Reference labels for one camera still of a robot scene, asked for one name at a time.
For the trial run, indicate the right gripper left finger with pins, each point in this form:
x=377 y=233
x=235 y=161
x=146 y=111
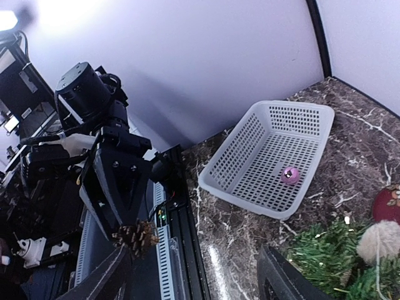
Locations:
x=106 y=280

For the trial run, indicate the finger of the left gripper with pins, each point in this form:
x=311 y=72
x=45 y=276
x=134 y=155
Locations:
x=95 y=200
x=124 y=198

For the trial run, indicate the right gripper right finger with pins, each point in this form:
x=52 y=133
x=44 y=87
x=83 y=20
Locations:
x=279 y=279

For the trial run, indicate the brown pine cone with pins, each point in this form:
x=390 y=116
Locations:
x=138 y=238

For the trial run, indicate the black front rail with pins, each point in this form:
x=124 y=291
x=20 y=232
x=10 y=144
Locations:
x=182 y=227

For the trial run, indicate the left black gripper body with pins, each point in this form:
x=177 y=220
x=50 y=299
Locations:
x=118 y=155

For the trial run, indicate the left black frame post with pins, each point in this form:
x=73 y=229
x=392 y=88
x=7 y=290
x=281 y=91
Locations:
x=320 y=37

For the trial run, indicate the small potted christmas tree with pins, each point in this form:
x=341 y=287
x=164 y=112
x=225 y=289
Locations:
x=327 y=257

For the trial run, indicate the pink ball ornament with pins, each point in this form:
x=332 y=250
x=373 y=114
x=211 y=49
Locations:
x=290 y=175

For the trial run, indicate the white cable duct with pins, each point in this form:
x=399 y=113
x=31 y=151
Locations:
x=170 y=275

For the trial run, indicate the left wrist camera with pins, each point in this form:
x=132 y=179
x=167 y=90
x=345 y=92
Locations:
x=52 y=159

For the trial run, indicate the white plastic basket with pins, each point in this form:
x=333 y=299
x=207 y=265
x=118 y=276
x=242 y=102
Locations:
x=271 y=136

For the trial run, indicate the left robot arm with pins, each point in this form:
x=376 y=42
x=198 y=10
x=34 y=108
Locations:
x=97 y=98

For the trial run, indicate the beige fluffy ornament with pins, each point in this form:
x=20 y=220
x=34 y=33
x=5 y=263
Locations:
x=379 y=241

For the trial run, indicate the red floral plate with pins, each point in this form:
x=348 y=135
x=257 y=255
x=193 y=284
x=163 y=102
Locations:
x=386 y=205

